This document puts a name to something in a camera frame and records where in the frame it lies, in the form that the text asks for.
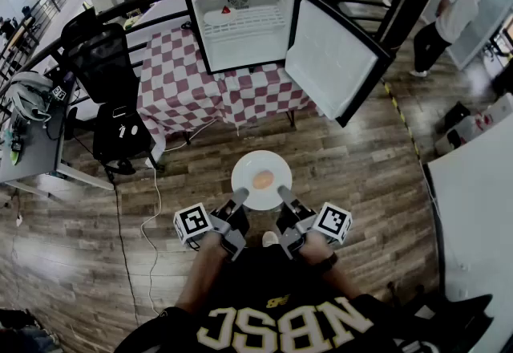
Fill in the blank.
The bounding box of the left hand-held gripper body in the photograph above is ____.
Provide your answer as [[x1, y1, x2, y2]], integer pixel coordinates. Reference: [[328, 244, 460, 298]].
[[172, 201, 251, 263]]

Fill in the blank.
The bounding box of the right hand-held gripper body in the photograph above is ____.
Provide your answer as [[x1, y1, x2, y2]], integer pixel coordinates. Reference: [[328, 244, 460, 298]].
[[275, 201, 353, 261]]

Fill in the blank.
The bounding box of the white plate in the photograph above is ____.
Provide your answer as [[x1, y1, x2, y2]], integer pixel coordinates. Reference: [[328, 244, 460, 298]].
[[231, 150, 293, 211], [204, 8, 238, 26]]

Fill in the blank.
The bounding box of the person's left forearm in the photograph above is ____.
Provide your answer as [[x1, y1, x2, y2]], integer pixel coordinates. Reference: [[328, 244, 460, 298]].
[[174, 231, 228, 314]]

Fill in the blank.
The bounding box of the person's right forearm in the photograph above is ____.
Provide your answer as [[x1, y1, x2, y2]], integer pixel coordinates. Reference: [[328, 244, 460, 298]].
[[302, 231, 364, 302]]

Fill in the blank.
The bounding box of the black wristband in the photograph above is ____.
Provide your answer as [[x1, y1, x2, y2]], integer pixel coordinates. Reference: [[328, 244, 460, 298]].
[[316, 251, 340, 274]]

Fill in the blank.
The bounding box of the black backpack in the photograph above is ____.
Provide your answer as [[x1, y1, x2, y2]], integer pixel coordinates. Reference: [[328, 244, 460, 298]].
[[92, 102, 157, 174]]

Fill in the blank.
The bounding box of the black printed jersey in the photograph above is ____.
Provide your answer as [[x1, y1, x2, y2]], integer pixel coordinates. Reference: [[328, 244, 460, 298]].
[[114, 242, 446, 353]]

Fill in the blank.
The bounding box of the yellow black hazard tape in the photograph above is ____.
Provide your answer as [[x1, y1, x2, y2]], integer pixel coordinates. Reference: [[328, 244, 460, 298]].
[[380, 78, 424, 164]]

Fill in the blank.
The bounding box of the red white checkered tablecloth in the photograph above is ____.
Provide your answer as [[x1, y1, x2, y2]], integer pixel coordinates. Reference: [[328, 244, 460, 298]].
[[135, 26, 321, 144]]

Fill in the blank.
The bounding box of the white table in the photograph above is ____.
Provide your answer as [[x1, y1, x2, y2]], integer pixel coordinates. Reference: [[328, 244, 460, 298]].
[[422, 114, 513, 353]]

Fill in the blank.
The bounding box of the small black case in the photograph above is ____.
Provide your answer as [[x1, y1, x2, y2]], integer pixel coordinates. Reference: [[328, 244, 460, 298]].
[[442, 101, 472, 132]]

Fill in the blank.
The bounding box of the grey desk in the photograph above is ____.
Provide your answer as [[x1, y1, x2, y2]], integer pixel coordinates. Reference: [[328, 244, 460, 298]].
[[0, 74, 115, 200]]

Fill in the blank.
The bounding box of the idle hand-held gripper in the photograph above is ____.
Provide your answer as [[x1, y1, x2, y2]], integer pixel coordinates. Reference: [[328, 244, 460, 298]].
[[48, 84, 68, 103]]

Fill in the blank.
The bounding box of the white box with red print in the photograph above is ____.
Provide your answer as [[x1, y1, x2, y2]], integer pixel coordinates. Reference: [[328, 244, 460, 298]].
[[434, 92, 513, 156]]

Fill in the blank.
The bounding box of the black office chair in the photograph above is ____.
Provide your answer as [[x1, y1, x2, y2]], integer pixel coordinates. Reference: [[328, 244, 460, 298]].
[[59, 8, 161, 176]]

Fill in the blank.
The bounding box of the blue fabric bag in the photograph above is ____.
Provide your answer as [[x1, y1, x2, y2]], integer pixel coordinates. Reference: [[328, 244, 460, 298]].
[[0, 307, 61, 353]]

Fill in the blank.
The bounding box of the grey white backpack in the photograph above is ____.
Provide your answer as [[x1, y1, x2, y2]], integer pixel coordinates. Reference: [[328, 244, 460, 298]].
[[6, 71, 55, 124]]

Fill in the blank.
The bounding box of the white floor cable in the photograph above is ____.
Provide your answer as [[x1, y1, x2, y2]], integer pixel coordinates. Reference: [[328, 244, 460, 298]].
[[139, 166, 164, 316]]

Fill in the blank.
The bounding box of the black floor cable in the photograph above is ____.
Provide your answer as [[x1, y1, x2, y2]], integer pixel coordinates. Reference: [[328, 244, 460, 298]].
[[104, 166, 139, 324]]

